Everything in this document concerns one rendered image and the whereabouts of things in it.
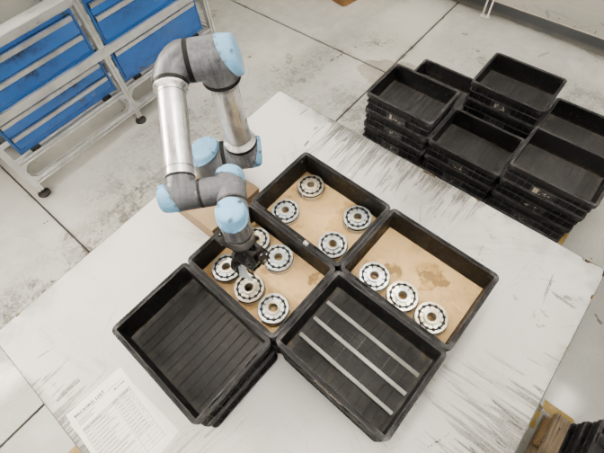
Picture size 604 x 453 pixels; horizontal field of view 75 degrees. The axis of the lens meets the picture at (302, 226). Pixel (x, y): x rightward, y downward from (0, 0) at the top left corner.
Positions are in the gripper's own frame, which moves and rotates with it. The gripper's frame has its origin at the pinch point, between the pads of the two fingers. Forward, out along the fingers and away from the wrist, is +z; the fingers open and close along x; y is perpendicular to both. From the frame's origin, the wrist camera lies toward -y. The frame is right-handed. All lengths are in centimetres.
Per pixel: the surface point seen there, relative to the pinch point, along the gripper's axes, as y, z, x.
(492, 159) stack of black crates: 40, 59, 138
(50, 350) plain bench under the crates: -48, 27, -60
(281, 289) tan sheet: 8.5, 14.2, 3.4
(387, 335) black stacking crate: 45.0, 14.4, 11.2
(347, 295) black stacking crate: 27.4, 14.4, 14.9
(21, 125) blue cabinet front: -190, 49, 1
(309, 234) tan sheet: 3.5, 14.2, 26.1
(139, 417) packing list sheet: -6, 27, -55
